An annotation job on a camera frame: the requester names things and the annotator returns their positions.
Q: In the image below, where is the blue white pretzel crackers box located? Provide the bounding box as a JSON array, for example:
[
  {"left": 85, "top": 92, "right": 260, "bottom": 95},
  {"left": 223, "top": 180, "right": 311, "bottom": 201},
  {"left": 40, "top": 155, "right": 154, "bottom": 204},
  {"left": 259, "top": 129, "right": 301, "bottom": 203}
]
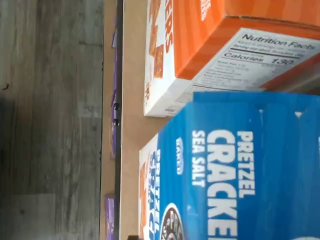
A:
[{"left": 138, "top": 91, "right": 320, "bottom": 240}]

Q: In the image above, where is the purple Annie's snack box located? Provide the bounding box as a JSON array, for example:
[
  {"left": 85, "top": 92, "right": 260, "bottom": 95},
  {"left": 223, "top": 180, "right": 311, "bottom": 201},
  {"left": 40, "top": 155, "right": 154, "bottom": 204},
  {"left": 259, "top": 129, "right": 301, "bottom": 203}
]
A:
[
  {"left": 109, "top": 88, "right": 119, "bottom": 160},
  {"left": 103, "top": 193, "right": 116, "bottom": 240},
  {"left": 111, "top": 24, "right": 119, "bottom": 90}
]

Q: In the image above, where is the tan cardboard shelf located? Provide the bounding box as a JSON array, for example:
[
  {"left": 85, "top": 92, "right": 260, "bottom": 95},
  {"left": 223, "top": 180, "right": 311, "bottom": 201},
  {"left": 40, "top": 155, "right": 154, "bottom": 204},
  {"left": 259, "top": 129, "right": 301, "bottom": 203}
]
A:
[{"left": 119, "top": 0, "right": 181, "bottom": 240}]

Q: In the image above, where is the orange white pretzel crackers box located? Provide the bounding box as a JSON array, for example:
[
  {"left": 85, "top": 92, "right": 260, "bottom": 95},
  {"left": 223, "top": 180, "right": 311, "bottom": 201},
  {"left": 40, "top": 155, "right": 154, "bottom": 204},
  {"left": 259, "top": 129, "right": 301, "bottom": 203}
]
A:
[{"left": 143, "top": 0, "right": 320, "bottom": 118}]

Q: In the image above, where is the dark metal shelving frame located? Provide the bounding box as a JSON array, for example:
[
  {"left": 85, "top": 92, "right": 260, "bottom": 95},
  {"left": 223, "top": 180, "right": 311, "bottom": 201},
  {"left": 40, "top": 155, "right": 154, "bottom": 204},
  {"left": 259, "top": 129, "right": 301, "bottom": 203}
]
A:
[{"left": 113, "top": 0, "right": 124, "bottom": 240}]

